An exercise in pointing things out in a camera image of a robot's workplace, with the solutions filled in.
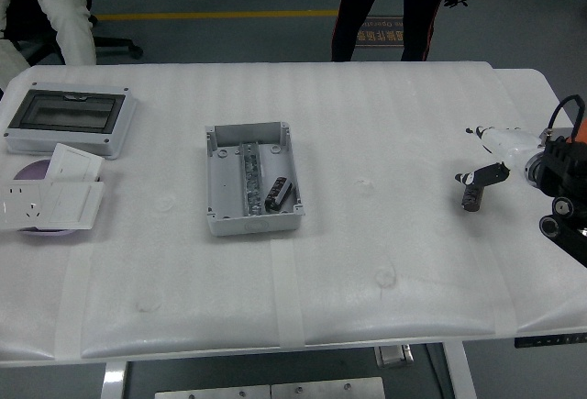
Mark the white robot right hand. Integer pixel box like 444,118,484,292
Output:
454,126,544,188

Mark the dark brown cylindrical battery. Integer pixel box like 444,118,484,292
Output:
460,183,484,214
264,177,294,212

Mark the open grey plastic box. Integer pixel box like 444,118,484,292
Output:
204,119,306,238

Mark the person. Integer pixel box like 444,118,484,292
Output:
330,0,444,63
0,0,98,93

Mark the black office chair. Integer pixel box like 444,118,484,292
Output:
4,0,144,65

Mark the white foam mat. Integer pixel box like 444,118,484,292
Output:
0,61,522,364

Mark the purple round plate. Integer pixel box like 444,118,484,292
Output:
12,158,80,238

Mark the black table control panel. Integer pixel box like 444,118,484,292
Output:
513,332,587,349

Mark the white table leg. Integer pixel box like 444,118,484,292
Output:
100,360,132,399
442,341,478,399

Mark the grey metal plate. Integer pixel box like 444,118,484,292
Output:
154,384,271,399
271,376,386,399

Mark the grey enclosure with dark window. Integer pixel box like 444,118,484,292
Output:
2,81,138,161

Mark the white switch panel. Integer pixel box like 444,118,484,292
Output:
45,142,105,183
39,181,105,231

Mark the metal mounting rail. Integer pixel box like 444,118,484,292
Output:
237,141,267,216

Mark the white wall socket panel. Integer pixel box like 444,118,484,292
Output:
0,180,54,233

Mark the grey metal bracket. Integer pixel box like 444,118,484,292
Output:
374,345,414,368

